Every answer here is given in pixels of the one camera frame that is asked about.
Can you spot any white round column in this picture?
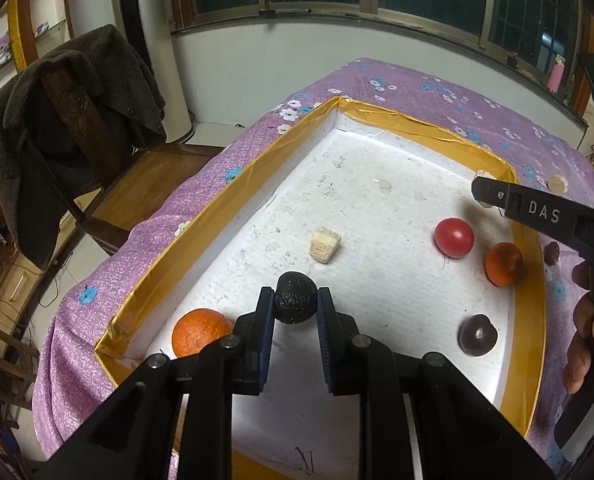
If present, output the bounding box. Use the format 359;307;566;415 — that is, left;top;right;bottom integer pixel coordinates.
140;0;196;143

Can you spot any purple floral tablecloth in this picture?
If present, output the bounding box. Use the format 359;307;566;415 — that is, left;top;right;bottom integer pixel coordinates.
31;57;594;480

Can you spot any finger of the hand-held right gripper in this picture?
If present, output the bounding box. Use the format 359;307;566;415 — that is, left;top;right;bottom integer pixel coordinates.
471;174;584;240

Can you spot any black wrinkled plum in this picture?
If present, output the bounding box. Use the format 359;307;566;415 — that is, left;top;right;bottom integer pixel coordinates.
275;271;319;326

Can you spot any large orange mandarin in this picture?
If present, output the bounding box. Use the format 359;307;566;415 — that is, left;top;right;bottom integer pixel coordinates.
171;308;234;359

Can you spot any dark fleece jacket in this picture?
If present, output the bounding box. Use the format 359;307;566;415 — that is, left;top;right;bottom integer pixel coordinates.
0;24;168;270

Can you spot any wooden chair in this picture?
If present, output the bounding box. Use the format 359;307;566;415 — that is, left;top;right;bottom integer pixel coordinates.
37;67;223;256
0;305;40;411

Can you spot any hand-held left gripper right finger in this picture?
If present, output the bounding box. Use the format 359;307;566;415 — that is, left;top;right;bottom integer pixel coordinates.
317;286;558;480

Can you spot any small orange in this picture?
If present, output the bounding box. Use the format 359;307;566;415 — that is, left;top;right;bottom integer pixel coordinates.
484;242;524;288

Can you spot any yellow taped foam box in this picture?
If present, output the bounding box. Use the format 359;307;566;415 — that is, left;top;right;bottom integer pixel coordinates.
93;95;548;480

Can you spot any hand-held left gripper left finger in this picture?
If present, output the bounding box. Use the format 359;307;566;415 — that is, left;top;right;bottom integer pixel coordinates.
37;286;277;480

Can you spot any dark brown round fruit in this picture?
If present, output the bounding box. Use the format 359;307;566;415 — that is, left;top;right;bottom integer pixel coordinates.
458;314;498;358

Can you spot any person's right hand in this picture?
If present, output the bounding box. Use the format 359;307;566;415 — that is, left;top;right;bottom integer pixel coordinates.
563;262;594;394

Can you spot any red cherry tomato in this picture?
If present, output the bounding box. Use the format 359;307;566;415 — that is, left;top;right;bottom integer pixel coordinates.
434;217;476;259

